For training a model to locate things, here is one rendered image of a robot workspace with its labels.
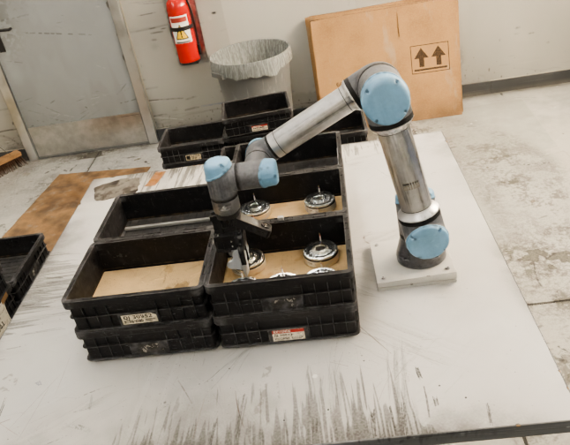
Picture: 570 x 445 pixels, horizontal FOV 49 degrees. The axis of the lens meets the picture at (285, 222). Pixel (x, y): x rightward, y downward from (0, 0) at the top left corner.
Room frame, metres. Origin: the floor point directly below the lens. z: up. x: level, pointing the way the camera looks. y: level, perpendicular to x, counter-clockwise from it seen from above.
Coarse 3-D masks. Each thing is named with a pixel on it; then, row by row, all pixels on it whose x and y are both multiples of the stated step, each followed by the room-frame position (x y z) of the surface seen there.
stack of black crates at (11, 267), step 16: (0, 240) 2.67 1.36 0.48; (16, 240) 2.66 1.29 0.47; (32, 240) 2.65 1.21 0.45; (0, 256) 2.68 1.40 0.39; (16, 256) 2.66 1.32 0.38; (32, 256) 2.48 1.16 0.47; (48, 256) 2.61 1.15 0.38; (16, 272) 2.34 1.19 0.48; (32, 272) 2.44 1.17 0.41; (16, 288) 2.29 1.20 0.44
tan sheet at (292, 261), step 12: (288, 252) 1.59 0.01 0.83; (300, 252) 1.58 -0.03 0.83; (276, 264) 1.54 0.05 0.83; (288, 264) 1.53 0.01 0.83; (300, 264) 1.52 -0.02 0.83; (336, 264) 1.48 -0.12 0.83; (228, 276) 1.52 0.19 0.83; (240, 276) 1.51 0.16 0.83; (252, 276) 1.50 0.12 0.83; (264, 276) 1.49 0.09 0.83
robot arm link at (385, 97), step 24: (384, 72) 1.47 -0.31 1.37; (360, 96) 1.49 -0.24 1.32; (384, 96) 1.42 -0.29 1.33; (408, 96) 1.42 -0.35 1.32; (384, 120) 1.41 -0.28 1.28; (408, 120) 1.43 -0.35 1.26; (384, 144) 1.46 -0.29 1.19; (408, 144) 1.44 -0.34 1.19; (408, 168) 1.43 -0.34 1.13; (408, 192) 1.43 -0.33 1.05; (408, 216) 1.43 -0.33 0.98; (432, 216) 1.41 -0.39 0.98; (408, 240) 1.41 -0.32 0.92; (432, 240) 1.39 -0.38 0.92
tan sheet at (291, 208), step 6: (336, 198) 1.86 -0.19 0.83; (270, 204) 1.90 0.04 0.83; (276, 204) 1.90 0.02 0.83; (282, 204) 1.89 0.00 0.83; (288, 204) 1.88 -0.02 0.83; (294, 204) 1.87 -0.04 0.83; (300, 204) 1.86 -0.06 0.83; (336, 204) 1.82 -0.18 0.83; (276, 210) 1.85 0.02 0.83; (282, 210) 1.85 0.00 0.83; (288, 210) 1.84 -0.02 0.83; (294, 210) 1.83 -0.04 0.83; (300, 210) 1.82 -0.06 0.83; (336, 210) 1.78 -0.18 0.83; (270, 216) 1.82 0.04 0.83; (276, 216) 1.81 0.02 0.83
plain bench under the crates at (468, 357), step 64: (384, 192) 2.06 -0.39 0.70; (448, 192) 1.97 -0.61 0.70; (64, 256) 2.03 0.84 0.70; (64, 320) 1.64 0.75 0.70; (384, 320) 1.36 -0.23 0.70; (448, 320) 1.31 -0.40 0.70; (512, 320) 1.26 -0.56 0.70; (0, 384) 1.39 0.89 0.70; (64, 384) 1.34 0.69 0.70; (128, 384) 1.29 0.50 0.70; (192, 384) 1.24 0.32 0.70; (256, 384) 1.20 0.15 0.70; (320, 384) 1.16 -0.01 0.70; (384, 384) 1.12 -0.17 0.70; (448, 384) 1.08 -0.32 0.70; (512, 384) 1.04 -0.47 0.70
